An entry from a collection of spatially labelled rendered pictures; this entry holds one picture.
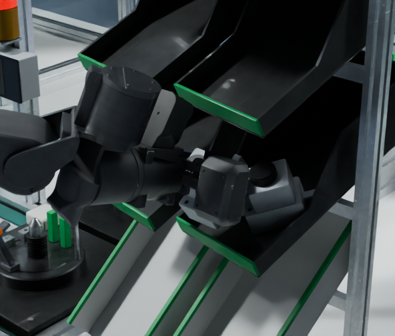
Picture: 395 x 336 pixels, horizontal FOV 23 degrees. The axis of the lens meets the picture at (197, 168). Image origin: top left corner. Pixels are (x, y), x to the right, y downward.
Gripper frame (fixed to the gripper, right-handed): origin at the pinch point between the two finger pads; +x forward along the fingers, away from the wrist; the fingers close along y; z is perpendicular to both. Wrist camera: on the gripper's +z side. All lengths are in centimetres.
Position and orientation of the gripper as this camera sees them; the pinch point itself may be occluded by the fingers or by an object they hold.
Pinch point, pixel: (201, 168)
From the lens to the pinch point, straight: 102.6
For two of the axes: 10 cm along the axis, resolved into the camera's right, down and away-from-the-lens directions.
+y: -7.2, -2.7, 6.3
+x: 6.6, -0.4, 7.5
